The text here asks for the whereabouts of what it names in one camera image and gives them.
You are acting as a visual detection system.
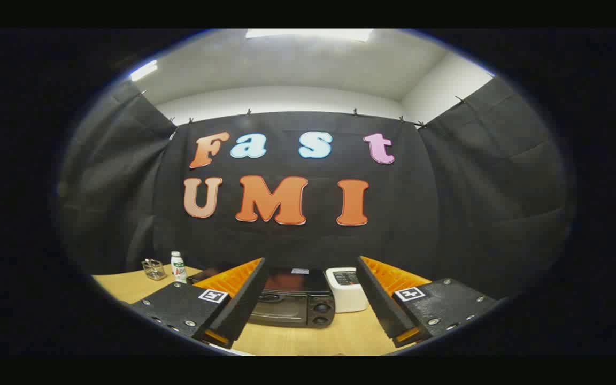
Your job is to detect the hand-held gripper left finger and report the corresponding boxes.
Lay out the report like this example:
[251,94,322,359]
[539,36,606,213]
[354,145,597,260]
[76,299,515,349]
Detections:
[129,257,267,350]

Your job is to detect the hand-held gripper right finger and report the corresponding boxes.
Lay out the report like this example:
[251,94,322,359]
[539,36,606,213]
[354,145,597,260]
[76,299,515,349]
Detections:
[355,256,498,348]

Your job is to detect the white pop-up toaster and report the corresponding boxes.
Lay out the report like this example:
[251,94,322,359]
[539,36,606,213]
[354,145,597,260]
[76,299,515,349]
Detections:
[325,267,369,313]

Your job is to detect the small wire mesh holder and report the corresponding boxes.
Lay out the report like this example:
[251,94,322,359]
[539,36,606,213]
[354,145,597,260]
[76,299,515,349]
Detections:
[142,259,167,281]

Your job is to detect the white green-label bottle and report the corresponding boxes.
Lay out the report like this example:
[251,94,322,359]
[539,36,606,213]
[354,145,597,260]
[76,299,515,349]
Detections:
[171,251,188,283]

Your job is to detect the ceiling light panel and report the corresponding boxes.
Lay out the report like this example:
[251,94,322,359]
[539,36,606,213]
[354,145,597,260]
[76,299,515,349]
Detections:
[129,60,158,82]
[245,29,374,42]

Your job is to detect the black toaster oven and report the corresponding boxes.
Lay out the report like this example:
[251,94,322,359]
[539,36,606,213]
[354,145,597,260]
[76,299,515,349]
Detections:
[186,266,336,328]

